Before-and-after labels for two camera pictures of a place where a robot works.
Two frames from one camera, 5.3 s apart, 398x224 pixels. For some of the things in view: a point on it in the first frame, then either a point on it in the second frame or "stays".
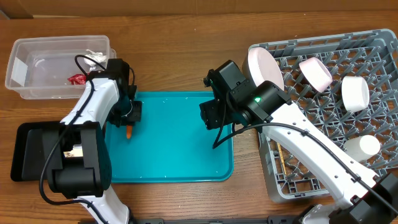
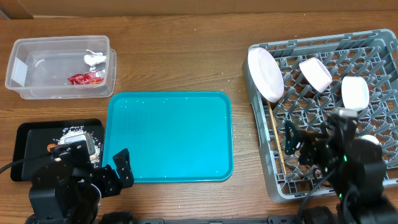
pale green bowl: x=356 y=93 stays
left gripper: x=135 y=115 -> x=103 y=173
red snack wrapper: x=78 y=79 stays
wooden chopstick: x=281 y=155 stays
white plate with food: x=264 y=67 stays
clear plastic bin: x=40 y=67 stays
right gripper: x=215 y=116 -> x=310 y=144
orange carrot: x=129 y=132 -> x=50 y=145
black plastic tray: x=35 y=149 stays
